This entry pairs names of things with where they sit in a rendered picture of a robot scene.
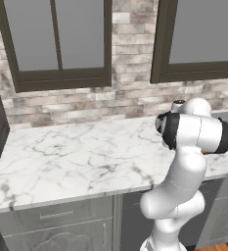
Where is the dark brown framed window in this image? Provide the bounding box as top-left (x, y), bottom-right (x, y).
top-left (0, 0), bottom-right (114, 93)
top-left (150, 0), bottom-right (228, 84)

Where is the grey drawer front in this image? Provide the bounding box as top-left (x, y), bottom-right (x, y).
top-left (0, 195), bottom-right (114, 237)

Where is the grey cupboard door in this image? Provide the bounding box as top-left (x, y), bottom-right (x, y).
top-left (2, 218), bottom-right (114, 251)

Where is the grey cupboard run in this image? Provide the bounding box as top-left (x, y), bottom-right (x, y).
top-left (195, 175), bottom-right (228, 250)

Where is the silver drawer handle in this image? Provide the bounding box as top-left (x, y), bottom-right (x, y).
top-left (39, 210), bottom-right (75, 220)

